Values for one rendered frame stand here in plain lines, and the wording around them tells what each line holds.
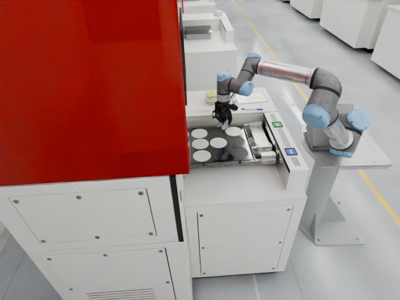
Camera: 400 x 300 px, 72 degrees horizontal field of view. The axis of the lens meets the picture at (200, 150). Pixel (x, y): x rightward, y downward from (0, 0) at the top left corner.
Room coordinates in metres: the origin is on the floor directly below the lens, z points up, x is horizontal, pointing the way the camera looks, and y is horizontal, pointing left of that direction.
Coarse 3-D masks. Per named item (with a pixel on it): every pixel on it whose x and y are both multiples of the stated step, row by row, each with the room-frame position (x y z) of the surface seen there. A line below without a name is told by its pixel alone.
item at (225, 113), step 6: (216, 102) 1.31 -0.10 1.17; (222, 102) 1.30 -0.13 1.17; (228, 102) 1.30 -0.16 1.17; (216, 108) 1.31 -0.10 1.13; (222, 108) 1.30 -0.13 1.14; (228, 108) 1.33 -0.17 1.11; (216, 114) 1.31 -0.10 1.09; (222, 114) 1.28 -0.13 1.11; (228, 114) 1.31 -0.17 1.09; (222, 120) 1.27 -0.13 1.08
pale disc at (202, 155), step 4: (196, 152) 1.22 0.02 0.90; (200, 152) 1.22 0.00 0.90; (204, 152) 1.21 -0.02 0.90; (208, 152) 1.21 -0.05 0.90; (196, 156) 1.19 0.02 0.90; (200, 156) 1.18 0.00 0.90; (204, 156) 1.18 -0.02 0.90; (208, 156) 1.18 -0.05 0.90; (196, 160) 1.15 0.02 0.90; (200, 160) 1.15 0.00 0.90; (204, 160) 1.15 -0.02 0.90
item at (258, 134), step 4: (252, 128) 1.47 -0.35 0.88; (256, 128) 1.47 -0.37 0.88; (260, 128) 1.46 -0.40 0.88; (252, 132) 1.42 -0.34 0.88; (256, 132) 1.42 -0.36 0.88; (260, 132) 1.42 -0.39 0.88; (252, 136) 1.39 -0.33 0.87; (256, 136) 1.37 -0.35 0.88; (260, 136) 1.37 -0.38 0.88; (264, 136) 1.37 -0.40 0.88; (256, 140) 1.33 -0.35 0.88; (260, 140) 1.33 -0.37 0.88; (264, 140) 1.33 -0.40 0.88; (256, 144) 1.30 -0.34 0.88; (256, 148) 1.28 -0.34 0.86; (260, 152) 1.22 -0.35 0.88; (260, 160) 1.17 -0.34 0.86; (264, 160) 1.15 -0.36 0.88; (268, 160) 1.15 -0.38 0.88; (272, 160) 1.15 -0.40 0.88
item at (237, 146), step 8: (192, 128) 1.47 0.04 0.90; (200, 128) 1.46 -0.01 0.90; (208, 128) 1.46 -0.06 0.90; (216, 128) 1.46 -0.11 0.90; (240, 128) 1.44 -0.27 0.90; (192, 136) 1.38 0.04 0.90; (208, 136) 1.37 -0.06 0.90; (216, 136) 1.37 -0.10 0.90; (224, 136) 1.36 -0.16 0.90; (232, 136) 1.36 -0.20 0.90; (240, 136) 1.35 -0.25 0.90; (232, 144) 1.28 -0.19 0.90; (240, 144) 1.28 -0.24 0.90; (192, 152) 1.22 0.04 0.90; (216, 152) 1.21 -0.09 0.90; (224, 152) 1.21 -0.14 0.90; (232, 152) 1.21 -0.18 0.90; (240, 152) 1.20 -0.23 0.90; (248, 152) 1.20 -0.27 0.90; (192, 160) 1.15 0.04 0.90; (208, 160) 1.15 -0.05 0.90; (216, 160) 1.14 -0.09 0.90; (224, 160) 1.14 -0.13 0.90; (232, 160) 1.14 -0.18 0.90; (240, 160) 1.13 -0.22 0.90
